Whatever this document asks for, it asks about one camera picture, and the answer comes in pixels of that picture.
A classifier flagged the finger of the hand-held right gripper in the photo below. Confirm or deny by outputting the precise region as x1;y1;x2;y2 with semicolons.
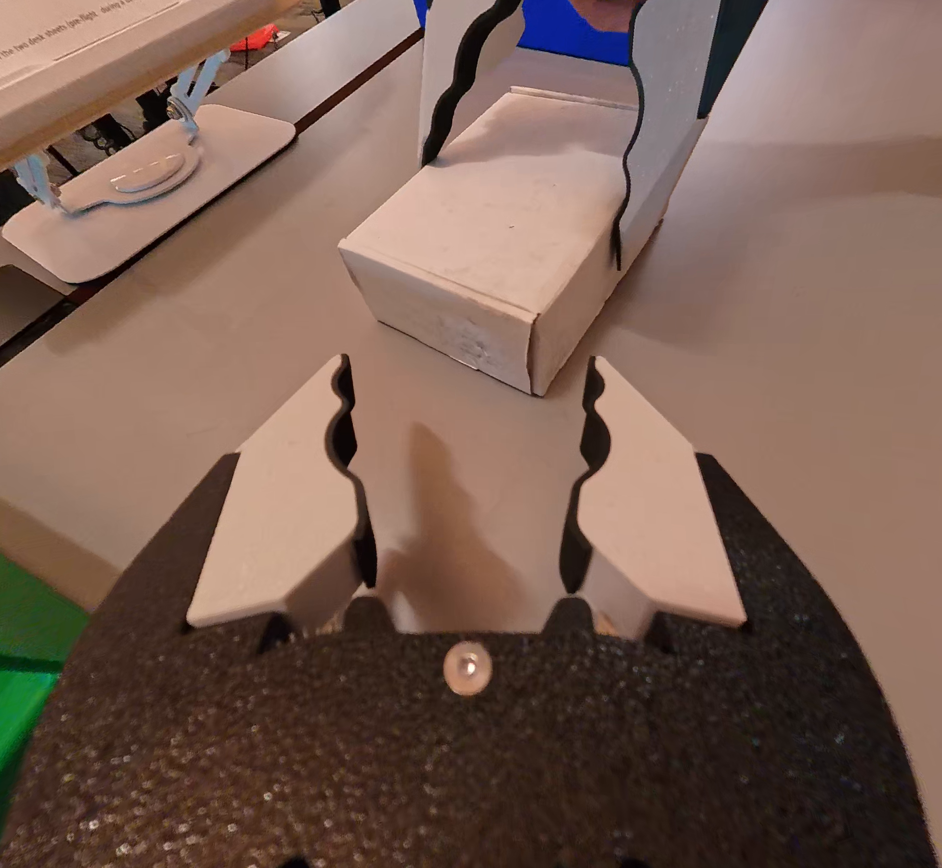
418;0;549;169
609;0;733;272

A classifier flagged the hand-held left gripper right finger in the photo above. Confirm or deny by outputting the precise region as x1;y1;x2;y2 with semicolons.
559;357;749;641

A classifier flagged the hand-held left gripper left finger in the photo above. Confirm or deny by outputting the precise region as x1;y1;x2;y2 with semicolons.
186;355;378;639

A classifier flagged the white cardboard mailer box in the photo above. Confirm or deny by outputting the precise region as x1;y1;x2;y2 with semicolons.
339;86;709;397

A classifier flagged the green plastic bin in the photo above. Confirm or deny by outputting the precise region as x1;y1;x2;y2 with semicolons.
0;552;89;817

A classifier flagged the grey desk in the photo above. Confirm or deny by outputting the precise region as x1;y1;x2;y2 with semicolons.
0;0;942;868

